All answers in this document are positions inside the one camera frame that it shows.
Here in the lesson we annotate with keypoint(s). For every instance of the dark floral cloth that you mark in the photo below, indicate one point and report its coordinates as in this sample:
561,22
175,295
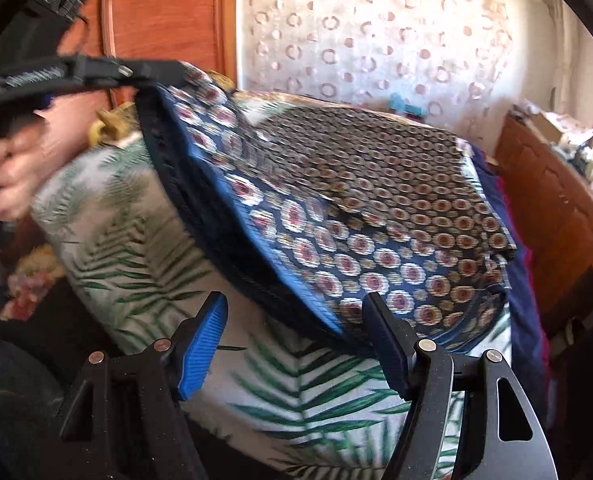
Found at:
31,275

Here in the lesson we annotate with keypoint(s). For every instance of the blue tissue box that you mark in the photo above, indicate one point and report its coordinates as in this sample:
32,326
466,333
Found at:
406,105

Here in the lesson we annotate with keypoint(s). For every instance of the wooden headboard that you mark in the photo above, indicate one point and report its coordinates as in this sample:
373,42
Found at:
176,10

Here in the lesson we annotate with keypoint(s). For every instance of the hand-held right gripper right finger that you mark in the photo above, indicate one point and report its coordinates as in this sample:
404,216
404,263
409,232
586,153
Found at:
389,345

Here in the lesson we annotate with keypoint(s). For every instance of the wooden cabinet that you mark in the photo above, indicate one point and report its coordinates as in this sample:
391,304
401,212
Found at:
551,210

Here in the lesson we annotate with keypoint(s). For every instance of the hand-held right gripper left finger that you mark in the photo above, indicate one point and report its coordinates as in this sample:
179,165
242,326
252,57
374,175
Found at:
204,345

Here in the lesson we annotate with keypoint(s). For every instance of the navy patterned satin shirt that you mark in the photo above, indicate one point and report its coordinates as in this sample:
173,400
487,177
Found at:
376,210

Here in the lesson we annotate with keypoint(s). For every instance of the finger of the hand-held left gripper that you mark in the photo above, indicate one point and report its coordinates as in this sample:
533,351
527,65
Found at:
106,67

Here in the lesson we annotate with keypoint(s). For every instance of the sheer curtain with circles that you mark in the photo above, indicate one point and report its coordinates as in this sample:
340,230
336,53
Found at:
376,35

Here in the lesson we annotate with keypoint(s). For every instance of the person's left hand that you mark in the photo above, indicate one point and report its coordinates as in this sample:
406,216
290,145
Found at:
26,160

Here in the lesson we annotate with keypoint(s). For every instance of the cardboard box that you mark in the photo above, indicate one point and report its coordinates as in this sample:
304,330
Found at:
546,127

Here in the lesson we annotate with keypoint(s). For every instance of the mustard patterned cloth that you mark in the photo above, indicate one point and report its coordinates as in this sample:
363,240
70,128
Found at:
107,127

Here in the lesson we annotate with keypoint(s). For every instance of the dark blue blanket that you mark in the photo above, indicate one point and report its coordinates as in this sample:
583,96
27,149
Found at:
524,300

